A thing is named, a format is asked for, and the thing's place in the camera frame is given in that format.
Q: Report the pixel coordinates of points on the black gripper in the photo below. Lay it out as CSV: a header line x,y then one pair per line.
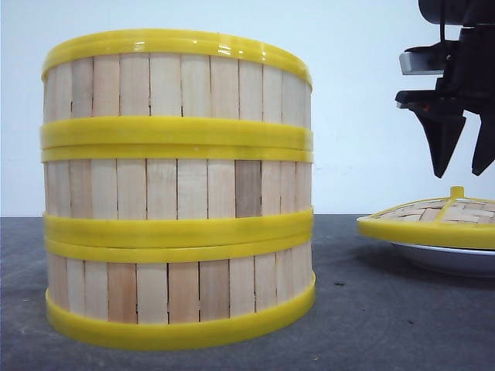
x,y
464,57

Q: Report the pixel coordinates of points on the woven bamboo steamer lid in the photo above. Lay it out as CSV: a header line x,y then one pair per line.
x,y
455,221

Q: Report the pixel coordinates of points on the bamboo steamer basket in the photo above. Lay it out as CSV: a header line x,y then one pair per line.
x,y
192,305
136,204
163,93

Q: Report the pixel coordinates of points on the white plate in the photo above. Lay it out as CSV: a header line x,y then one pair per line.
x,y
458,261

